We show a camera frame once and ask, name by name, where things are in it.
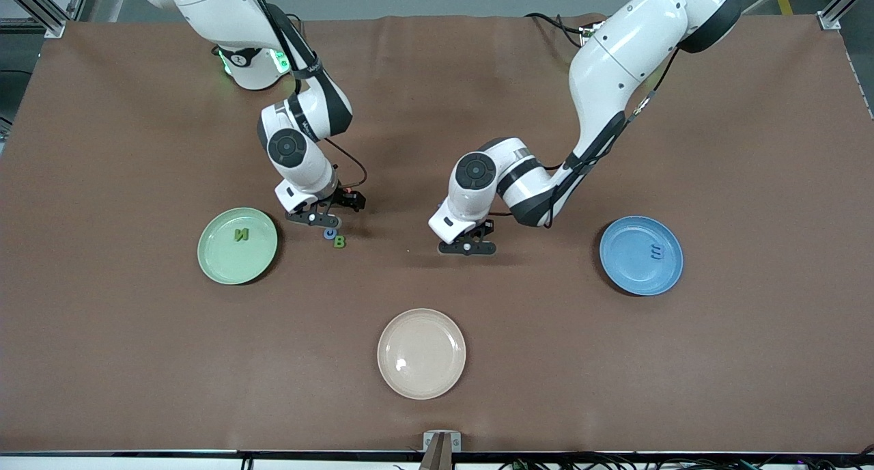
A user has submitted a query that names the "beige plate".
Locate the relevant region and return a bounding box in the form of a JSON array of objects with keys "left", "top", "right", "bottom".
[{"left": 377, "top": 308, "right": 467, "bottom": 400}]

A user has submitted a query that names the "green plate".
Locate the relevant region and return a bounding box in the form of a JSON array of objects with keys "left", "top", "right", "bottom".
[{"left": 197, "top": 207, "right": 279, "bottom": 286}]

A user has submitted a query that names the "blue plate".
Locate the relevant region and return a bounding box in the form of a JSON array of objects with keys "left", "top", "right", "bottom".
[{"left": 599, "top": 215, "right": 684, "bottom": 296}]

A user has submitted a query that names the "brown table cover sheet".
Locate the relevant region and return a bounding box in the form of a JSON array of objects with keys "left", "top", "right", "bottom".
[{"left": 0, "top": 14, "right": 874, "bottom": 455}]

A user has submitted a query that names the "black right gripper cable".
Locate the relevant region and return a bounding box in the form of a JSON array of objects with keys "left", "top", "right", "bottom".
[{"left": 325, "top": 137, "right": 369, "bottom": 191}]

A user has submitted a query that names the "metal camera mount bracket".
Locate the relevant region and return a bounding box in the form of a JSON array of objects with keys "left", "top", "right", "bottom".
[{"left": 423, "top": 430, "right": 462, "bottom": 470}]

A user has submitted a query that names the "black arm base cable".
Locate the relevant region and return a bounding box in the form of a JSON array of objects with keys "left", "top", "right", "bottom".
[{"left": 524, "top": 12, "right": 588, "bottom": 51}]

